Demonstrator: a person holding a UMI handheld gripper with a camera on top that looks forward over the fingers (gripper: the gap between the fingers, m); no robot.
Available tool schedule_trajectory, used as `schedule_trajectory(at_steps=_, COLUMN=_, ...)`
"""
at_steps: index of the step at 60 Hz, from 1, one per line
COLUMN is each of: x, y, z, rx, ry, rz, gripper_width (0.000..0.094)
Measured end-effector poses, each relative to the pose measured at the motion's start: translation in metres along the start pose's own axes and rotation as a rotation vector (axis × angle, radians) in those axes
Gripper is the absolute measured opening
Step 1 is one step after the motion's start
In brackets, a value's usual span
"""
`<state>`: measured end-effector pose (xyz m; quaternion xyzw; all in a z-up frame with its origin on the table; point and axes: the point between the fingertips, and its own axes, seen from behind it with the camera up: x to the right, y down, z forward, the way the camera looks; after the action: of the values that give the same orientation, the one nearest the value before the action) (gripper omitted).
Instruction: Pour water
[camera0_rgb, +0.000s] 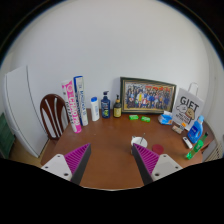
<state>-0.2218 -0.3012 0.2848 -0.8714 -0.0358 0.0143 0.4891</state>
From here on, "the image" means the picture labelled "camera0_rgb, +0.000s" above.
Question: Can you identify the small brown box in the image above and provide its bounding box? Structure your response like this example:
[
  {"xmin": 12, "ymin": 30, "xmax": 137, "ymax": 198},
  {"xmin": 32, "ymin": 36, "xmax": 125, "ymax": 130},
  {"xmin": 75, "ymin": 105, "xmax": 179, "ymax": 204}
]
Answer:
[{"xmin": 172, "ymin": 125, "xmax": 183, "ymax": 134}]

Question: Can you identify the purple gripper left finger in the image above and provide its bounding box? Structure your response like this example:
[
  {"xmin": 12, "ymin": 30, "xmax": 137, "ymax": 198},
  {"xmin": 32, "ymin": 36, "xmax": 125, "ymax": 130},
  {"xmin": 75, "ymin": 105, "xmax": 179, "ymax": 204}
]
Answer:
[{"xmin": 42, "ymin": 143, "xmax": 91, "ymax": 185}]

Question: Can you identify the blue tissue pack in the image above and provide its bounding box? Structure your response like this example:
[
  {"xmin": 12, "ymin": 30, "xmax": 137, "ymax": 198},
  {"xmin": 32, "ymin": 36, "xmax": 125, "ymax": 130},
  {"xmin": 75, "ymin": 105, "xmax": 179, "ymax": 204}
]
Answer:
[{"xmin": 158, "ymin": 114, "xmax": 173, "ymax": 125}]

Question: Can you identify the red round coaster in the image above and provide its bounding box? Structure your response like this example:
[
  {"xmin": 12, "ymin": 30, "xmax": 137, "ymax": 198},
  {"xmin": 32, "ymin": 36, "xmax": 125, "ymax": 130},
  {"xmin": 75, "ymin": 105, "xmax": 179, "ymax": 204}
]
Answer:
[{"xmin": 152, "ymin": 144, "xmax": 164, "ymax": 155}]

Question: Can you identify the green soap bar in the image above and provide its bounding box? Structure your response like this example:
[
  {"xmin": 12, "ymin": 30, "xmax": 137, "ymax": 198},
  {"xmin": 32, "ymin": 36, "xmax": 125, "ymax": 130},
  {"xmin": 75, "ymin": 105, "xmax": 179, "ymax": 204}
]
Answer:
[
  {"xmin": 129, "ymin": 115, "xmax": 139, "ymax": 120},
  {"xmin": 141, "ymin": 116, "xmax": 151, "ymax": 122}
]

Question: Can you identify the pink white tube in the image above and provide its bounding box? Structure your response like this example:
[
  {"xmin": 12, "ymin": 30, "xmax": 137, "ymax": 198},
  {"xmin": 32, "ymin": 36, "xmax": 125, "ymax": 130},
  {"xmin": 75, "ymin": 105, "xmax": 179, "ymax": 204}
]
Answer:
[{"xmin": 62, "ymin": 80, "xmax": 82, "ymax": 133}]

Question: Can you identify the white shampoo bottle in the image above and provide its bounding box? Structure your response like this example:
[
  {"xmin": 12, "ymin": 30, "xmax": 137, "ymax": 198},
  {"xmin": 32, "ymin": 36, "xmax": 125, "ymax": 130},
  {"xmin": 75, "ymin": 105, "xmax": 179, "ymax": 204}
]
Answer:
[{"xmin": 91, "ymin": 97, "xmax": 100, "ymax": 121}]

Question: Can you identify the framed group photo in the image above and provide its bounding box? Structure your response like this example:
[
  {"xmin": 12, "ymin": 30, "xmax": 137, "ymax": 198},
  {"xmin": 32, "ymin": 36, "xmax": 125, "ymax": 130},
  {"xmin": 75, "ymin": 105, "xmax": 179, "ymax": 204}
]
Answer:
[{"xmin": 120, "ymin": 77, "xmax": 176, "ymax": 114}]

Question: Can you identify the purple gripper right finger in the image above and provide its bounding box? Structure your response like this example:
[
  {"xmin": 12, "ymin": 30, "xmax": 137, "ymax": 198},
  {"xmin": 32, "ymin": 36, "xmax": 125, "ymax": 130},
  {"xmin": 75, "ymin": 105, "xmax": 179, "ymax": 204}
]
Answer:
[{"xmin": 132, "ymin": 144, "xmax": 182, "ymax": 185}]

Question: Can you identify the dark amber pump bottle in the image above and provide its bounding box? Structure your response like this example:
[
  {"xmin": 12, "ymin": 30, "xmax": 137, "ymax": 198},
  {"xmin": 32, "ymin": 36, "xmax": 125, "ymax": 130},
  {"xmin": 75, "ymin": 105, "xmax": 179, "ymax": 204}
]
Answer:
[{"xmin": 113, "ymin": 95, "xmax": 121, "ymax": 118}]

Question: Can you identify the white remote control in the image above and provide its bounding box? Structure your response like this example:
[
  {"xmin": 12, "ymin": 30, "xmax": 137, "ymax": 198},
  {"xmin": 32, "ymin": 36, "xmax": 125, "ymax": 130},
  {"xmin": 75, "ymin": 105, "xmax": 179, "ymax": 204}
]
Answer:
[{"xmin": 182, "ymin": 137, "xmax": 193, "ymax": 149}]

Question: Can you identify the white gift paper bag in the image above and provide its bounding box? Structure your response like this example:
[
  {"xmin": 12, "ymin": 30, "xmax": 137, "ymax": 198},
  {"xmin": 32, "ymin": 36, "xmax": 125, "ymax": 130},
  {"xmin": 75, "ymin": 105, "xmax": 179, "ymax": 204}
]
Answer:
[{"xmin": 172, "ymin": 83, "xmax": 204, "ymax": 130}]

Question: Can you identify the green crate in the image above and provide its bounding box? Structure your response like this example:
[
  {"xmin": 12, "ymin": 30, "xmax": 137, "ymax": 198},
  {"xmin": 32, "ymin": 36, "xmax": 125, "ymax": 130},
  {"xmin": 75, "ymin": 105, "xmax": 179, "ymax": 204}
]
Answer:
[{"xmin": 0, "ymin": 114, "xmax": 15, "ymax": 159}]

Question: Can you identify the blue detergent bottle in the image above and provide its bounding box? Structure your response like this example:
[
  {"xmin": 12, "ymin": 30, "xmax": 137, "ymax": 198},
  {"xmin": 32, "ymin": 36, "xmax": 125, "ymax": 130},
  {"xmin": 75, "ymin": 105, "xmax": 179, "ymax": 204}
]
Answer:
[{"xmin": 187, "ymin": 115, "xmax": 204, "ymax": 144}]

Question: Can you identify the dark blue pump bottle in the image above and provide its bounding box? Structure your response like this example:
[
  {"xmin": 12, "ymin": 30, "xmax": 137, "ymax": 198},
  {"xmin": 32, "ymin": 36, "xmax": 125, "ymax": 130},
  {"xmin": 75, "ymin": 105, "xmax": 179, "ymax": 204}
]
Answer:
[{"xmin": 101, "ymin": 91, "xmax": 110, "ymax": 118}]

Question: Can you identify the green glass bottle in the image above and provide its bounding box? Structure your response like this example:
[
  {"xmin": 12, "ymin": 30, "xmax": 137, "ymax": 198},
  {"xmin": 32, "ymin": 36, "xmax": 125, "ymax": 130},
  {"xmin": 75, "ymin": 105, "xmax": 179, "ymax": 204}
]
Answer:
[{"xmin": 186, "ymin": 132, "xmax": 208, "ymax": 160}]

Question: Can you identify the brown wooden chair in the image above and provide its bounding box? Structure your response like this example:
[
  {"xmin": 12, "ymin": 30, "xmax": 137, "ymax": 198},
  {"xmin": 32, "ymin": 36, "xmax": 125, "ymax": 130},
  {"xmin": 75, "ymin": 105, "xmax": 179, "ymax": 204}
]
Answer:
[{"xmin": 40, "ymin": 94, "xmax": 68, "ymax": 140}]

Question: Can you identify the blue white tube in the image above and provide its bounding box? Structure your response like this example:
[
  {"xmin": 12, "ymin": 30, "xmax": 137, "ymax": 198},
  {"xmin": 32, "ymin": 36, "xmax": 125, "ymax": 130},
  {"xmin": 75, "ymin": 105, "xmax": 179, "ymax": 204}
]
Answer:
[{"xmin": 73, "ymin": 76, "xmax": 88, "ymax": 126}]

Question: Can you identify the white cabinet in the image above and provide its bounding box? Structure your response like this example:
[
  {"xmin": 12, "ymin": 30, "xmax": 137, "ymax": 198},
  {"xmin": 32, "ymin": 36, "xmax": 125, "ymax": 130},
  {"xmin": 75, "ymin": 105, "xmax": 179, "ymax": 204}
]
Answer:
[{"xmin": 3, "ymin": 66, "xmax": 48, "ymax": 157}]

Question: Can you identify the green soap bar left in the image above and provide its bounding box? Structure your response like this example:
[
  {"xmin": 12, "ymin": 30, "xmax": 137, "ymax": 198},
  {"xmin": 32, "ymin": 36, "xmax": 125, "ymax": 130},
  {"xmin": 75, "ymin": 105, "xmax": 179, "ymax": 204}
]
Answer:
[{"xmin": 129, "ymin": 115, "xmax": 139, "ymax": 120}]

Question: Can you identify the white cup with straw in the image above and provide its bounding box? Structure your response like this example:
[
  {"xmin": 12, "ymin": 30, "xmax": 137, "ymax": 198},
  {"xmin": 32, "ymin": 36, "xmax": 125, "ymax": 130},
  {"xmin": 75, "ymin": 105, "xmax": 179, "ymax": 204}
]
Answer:
[{"xmin": 131, "ymin": 136, "xmax": 148, "ymax": 147}]

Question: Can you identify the green soap bar right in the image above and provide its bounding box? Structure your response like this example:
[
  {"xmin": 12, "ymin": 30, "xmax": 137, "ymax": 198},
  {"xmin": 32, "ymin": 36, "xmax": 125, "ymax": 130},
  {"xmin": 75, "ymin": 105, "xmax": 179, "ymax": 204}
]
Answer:
[{"xmin": 141, "ymin": 116, "xmax": 151, "ymax": 122}]

